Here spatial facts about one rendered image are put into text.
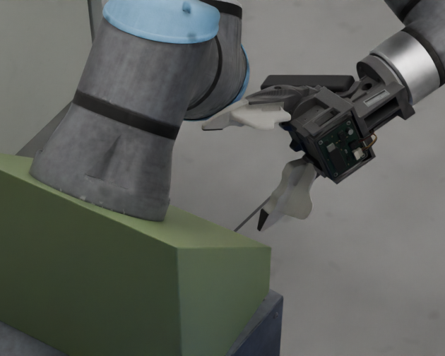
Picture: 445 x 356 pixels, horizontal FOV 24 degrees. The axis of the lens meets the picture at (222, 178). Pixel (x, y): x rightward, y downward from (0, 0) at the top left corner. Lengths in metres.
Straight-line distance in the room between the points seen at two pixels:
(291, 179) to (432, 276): 1.55
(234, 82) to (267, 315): 0.28
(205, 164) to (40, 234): 1.82
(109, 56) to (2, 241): 0.24
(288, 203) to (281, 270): 1.49
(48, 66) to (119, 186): 1.92
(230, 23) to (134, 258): 0.33
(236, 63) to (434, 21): 0.23
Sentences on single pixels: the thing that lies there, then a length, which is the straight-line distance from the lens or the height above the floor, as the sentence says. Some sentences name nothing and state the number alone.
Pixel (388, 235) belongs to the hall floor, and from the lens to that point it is 2.72.
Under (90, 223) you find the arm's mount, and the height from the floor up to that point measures 1.26.
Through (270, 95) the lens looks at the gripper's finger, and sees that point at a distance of 1.08.
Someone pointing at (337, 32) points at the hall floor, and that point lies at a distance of 3.36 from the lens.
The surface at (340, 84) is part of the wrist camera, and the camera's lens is 1.11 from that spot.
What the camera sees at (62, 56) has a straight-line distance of 2.98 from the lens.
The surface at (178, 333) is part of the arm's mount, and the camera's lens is 1.05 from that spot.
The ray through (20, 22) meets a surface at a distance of 2.77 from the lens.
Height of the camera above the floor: 1.99
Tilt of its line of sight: 45 degrees down
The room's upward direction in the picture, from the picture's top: straight up
